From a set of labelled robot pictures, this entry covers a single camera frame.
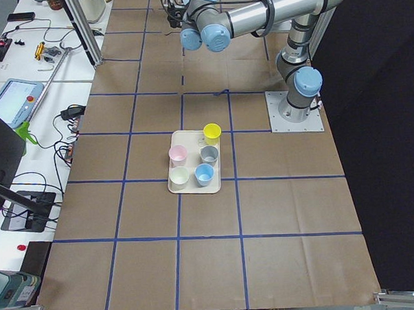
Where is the black monitor stand base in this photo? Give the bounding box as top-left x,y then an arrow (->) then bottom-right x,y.
1,191 -> 57,233

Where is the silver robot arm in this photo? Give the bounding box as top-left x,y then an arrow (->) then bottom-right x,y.
161,0 -> 343,123

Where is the yellow plastic cup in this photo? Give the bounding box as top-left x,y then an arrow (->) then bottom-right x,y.
203,123 -> 222,145

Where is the blue plastic cup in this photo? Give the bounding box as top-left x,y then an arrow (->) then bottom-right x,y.
194,163 -> 215,187

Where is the pink plastic cup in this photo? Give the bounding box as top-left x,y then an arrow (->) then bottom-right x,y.
168,145 -> 187,167

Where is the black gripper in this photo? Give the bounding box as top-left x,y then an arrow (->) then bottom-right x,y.
166,5 -> 186,28

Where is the blue teach pendant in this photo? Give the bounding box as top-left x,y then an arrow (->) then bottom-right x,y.
0,78 -> 45,129

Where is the yellow screwdriver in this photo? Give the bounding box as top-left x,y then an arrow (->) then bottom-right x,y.
34,41 -> 45,61

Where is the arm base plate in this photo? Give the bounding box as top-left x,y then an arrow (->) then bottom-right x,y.
265,91 -> 325,134

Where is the cream rectangular tray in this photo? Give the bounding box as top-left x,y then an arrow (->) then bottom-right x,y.
168,130 -> 221,194

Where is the grey plastic cup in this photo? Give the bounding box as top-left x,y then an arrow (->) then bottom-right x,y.
200,145 -> 219,167

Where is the aluminium frame post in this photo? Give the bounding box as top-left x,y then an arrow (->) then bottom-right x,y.
62,0 -> 103,67

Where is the pale green plastic cup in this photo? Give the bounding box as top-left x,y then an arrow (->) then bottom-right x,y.
170,166 -> 189,191

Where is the black power adapter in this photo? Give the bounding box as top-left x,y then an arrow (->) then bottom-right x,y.
60,105 -> 86,121

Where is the white reacher grabber tool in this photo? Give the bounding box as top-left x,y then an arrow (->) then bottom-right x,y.
10,42 -> 82,147

